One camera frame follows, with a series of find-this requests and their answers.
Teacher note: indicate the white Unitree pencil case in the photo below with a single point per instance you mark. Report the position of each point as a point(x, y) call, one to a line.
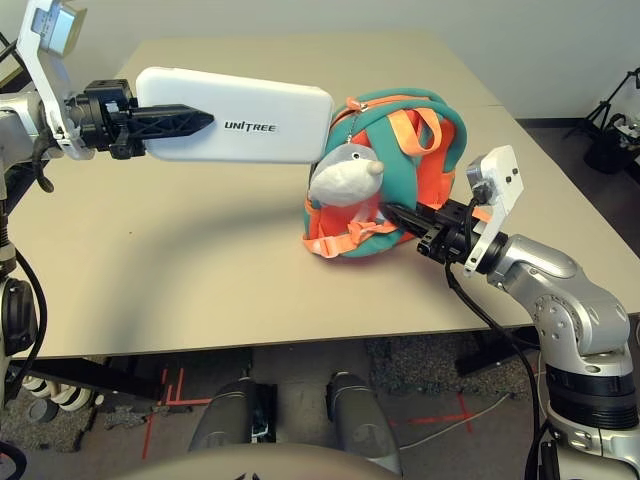
point(250, 100)

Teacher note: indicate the grey left robot leg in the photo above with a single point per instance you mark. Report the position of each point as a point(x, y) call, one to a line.
point(225, 415)

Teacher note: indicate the black mesh trash bin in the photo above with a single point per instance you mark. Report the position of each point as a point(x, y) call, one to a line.
point(610, 150)

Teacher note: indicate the black table foot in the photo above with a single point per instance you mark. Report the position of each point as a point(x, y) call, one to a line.
point(100, 380)

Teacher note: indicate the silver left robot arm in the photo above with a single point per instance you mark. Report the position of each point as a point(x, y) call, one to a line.
point(15, 120)

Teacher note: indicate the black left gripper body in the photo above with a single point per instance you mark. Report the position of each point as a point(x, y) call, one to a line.
point(100, 115)

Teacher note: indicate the grey right robot leg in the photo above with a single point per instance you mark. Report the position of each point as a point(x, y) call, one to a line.
point(362, 415)

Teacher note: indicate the red floor tape lines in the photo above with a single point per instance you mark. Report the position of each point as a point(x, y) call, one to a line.
point(172, 395)

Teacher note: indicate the white black striped shoe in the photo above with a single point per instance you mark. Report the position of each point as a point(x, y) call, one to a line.
point(70, 397)

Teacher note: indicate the grey robot leg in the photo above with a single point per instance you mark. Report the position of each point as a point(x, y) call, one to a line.
point(225, 415)
point(362, 415)

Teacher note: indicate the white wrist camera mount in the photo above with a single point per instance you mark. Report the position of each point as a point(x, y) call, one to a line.
point(45, 75)
point(502, 175)

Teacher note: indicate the teal and orange backpack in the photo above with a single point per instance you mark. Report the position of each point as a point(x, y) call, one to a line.
point(395, 145)

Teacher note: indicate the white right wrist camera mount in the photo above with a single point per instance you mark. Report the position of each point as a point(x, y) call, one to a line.
point(502, 175)

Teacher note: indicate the grey robot torso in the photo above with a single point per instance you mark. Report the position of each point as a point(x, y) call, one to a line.
point(250, 465)

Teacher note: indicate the red floor tape cross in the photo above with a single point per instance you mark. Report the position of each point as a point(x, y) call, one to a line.
point(465, 412)

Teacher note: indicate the speckled grey floor mat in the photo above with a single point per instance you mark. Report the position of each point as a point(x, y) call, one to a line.
point(415, 365)
point(60, 430)

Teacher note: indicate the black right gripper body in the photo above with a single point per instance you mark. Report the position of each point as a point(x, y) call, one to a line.
point(455, 235)

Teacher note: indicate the grey cylinder can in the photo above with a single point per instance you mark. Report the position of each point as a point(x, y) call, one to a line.
point(42, 410)

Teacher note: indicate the black camera tripod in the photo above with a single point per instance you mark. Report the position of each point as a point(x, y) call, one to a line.
point(607, 100)

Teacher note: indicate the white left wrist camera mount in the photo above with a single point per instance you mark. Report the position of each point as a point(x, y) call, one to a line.
point(45, 75)

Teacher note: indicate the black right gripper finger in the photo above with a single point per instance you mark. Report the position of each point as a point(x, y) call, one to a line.
point(407, 220)

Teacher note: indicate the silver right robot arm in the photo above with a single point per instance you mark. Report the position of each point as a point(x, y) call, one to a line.
point(565, 285)

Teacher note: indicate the grey white plush shark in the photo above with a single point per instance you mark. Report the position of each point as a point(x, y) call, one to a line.
point(345, 180)

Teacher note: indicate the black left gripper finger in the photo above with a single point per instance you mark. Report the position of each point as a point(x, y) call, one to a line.
point(170, 121)

